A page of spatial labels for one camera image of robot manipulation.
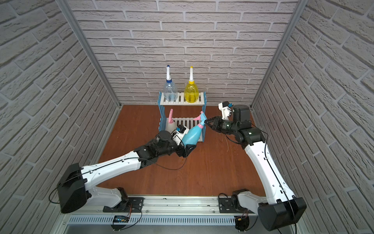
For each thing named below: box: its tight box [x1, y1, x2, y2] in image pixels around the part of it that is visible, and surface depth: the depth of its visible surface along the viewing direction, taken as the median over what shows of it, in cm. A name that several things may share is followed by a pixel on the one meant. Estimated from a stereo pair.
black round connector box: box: [233, 215, 250, 232], surface depth 72 cm
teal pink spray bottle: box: [182, 111, 207, 146], surface depth 71 cm
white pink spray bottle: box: [165, 108, 178, 134], surface depth 89 cm
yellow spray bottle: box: [184, 66, 200, 103], surface depth 87 cm
